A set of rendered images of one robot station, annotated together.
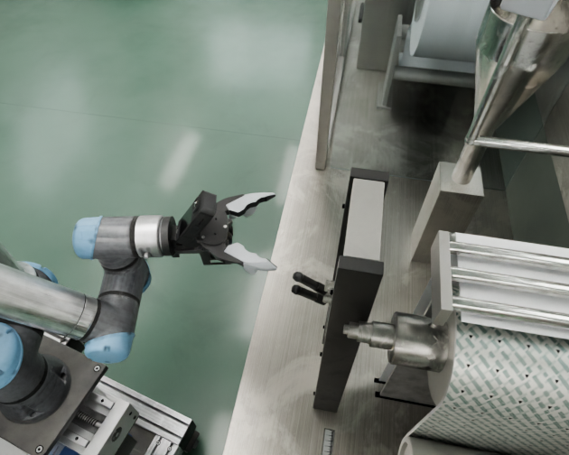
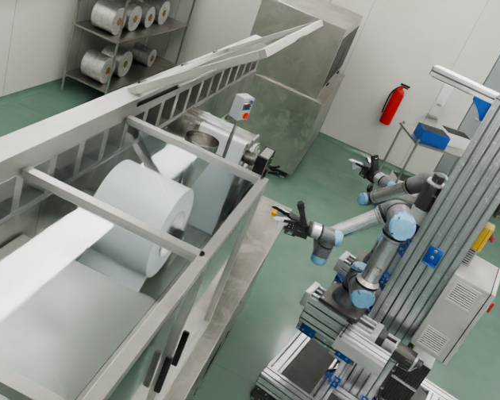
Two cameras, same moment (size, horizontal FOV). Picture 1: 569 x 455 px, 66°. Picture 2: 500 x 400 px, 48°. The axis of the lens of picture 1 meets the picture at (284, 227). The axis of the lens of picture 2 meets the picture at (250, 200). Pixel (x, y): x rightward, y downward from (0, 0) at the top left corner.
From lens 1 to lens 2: 2.81 m
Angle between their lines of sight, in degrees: 100
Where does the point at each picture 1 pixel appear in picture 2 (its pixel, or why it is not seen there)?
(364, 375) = not seen: hidden behind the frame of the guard
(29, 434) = not seen: hidden behind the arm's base
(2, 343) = (359, 265)
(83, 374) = (328, 298)
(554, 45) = (203, 136)
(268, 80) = not seen: outside the picture
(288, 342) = (244, 257)
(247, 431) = (263, 244)
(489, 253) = (244, 136)
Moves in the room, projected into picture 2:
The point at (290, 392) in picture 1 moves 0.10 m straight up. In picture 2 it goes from (247, 246) to (253, 230)
